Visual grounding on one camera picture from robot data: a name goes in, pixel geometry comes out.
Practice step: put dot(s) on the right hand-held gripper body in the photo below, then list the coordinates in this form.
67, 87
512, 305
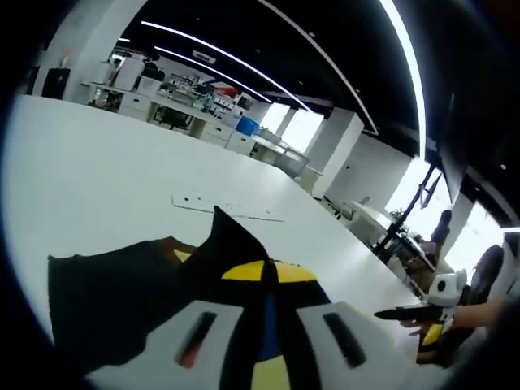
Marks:
447, 288

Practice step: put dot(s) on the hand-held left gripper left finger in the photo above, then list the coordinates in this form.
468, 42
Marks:
227, 325

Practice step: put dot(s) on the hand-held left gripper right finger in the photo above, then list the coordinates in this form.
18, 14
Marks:
308, 325

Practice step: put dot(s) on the multicoloured garment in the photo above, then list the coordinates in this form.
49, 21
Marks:
122, 292

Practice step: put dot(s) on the blue container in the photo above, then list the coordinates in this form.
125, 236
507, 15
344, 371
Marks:
248, 126

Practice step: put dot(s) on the white workbench row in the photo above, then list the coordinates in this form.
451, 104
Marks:
183, 115

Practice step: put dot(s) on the curved ceiling light strip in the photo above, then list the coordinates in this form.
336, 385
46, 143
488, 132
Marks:
414, 73

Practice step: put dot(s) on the long ceiling light strip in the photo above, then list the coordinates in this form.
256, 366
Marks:
211, 69
227, 53

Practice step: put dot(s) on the black box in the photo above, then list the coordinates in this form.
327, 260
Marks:
56, 83

